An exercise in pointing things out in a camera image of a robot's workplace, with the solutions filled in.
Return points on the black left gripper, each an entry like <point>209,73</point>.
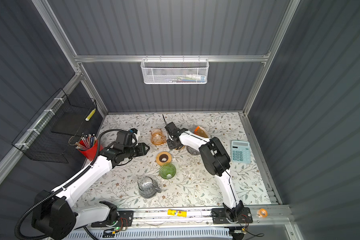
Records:
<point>142,150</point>

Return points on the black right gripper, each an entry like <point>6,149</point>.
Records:
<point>169,141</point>

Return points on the grey glass dripper cone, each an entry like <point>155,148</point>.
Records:
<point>192,151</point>

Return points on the clear grey glass carafe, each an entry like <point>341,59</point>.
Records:
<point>148,187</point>

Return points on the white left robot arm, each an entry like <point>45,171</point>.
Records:
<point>56,215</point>

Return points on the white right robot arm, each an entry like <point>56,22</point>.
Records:
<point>216,161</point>

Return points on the orange coffee filter pack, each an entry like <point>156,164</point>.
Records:
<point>200,131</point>

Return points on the green glass dripper cone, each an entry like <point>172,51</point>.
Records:
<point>167,171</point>

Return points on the amber glass carafe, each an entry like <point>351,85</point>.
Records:
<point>157,137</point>

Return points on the red pencil cup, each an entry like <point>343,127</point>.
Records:
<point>88,146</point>

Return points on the yellow marker in basket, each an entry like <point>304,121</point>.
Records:
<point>90,115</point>

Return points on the light blue calculator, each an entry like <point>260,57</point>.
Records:
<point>241,152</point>

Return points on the orange tape roll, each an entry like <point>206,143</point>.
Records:
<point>262,213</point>

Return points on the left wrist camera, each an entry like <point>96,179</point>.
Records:
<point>135,131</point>

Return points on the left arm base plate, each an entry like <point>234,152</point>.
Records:
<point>124,219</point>

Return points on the white mesh wall basket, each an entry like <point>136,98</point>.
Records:
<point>175,73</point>

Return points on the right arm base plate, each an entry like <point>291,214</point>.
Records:
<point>219,217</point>

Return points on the black wire wall basket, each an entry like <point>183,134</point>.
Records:
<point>52,137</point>

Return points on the white slotted cable duct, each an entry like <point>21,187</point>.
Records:
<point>204,233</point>

